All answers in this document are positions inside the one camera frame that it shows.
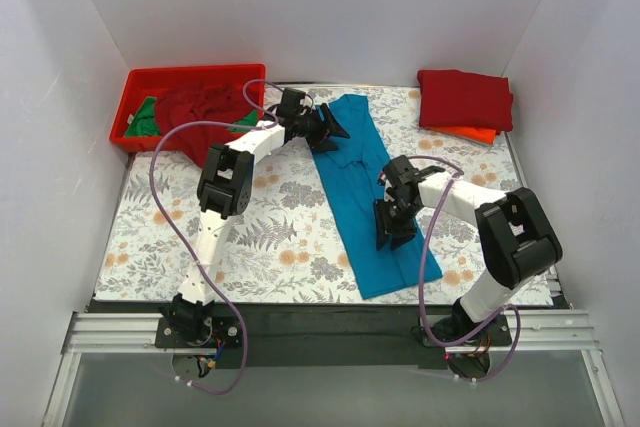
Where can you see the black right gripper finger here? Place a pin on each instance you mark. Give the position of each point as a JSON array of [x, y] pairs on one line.
[[382, 222], [401, 234]]

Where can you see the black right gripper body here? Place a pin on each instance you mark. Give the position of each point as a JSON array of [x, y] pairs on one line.
[[395, 217]]

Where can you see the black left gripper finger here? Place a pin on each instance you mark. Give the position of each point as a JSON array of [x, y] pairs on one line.
[[323, 145], [330, 123]]

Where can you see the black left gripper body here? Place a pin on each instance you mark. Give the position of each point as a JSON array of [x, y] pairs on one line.
[[320, 127]]

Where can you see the teal blue t-shirt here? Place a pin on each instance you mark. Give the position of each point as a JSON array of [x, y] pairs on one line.
[[349, 177]]

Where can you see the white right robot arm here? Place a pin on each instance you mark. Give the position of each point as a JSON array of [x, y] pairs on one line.
[[517, 240]]

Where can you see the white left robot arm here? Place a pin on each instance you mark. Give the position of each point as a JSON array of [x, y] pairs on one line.
[[226, 181]]

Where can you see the crumpled dark red t-shirt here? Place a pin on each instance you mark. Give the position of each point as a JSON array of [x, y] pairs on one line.
[[196, 102]]

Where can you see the folded dark red t-shirt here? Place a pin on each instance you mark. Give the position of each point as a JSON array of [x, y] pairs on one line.
[[454, 98]]

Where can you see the folded orange t-shirt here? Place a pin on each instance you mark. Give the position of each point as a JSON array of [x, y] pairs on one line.
[[480, 135]]

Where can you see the floral patterned table mat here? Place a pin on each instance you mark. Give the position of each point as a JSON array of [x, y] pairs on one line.
[[285, 248]]

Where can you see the green t-shirt in bin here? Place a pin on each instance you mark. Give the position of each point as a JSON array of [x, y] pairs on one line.
[[143, 123]]

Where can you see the red plastic bin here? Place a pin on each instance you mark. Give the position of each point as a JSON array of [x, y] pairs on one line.
[[151, 82]]

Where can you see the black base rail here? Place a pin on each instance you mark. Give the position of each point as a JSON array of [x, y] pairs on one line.
[[302, 335]]

